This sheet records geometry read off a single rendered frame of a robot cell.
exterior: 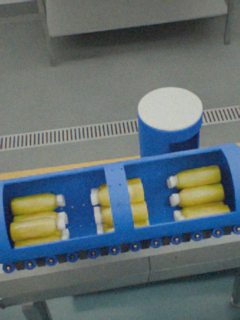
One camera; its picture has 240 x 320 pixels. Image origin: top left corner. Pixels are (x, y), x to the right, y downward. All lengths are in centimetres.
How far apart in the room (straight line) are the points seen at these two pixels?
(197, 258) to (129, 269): 25
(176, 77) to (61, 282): 251
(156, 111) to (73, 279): 80
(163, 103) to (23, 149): 162
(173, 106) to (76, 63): 221
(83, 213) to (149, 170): 30
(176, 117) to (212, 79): 192
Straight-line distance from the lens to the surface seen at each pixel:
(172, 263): 183
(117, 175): 158
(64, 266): 177
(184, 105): 213
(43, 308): 238
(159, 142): 207
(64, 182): 178
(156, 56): 422
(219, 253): 185
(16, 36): 472
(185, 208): 176
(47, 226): 164
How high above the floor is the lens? 242
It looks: 47 degrees down
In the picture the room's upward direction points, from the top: 6 degrees counter-clockwise
